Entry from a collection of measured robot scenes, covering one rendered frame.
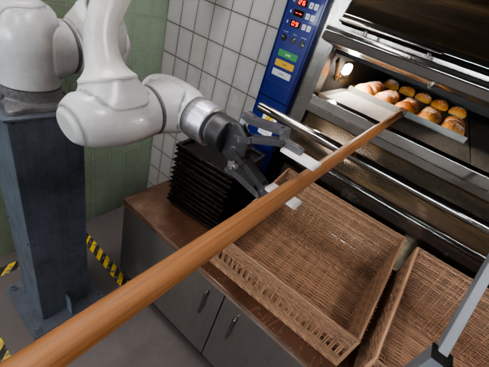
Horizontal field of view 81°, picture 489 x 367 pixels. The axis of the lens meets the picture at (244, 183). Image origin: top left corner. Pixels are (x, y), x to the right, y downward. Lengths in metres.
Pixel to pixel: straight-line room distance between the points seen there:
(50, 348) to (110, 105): 0.37
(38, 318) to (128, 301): 1.42
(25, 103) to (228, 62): 0.85
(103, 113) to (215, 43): 1.06
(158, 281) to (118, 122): 0.32
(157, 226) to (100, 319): 0.96
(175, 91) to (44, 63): 0.46
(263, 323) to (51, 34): 1.05
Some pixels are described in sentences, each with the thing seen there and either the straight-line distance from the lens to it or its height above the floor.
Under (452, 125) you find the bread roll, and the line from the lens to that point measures 1.54.
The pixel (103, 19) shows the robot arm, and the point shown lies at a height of 1.34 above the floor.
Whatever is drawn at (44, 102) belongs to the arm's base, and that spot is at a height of 1.03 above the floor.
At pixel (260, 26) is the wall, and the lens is 1.39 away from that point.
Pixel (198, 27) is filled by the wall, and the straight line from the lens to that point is 1.61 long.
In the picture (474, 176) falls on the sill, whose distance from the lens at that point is 1.22.
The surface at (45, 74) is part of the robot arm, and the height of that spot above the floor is 1.11.
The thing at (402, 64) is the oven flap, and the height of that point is 1.40.
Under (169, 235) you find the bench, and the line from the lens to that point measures 1.21.
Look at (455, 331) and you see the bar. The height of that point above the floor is 0.99.
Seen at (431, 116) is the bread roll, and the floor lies 1.22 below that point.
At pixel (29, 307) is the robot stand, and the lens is 1.75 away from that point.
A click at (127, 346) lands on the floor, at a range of 1.60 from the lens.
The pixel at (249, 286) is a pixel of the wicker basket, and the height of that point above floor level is 0.61.
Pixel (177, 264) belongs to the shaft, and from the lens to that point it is 0.32.
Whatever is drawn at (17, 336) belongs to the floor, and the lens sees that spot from 1.70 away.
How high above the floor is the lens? 1.45
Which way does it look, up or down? 33 degrees down
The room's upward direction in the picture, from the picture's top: 19 degrees clockwise
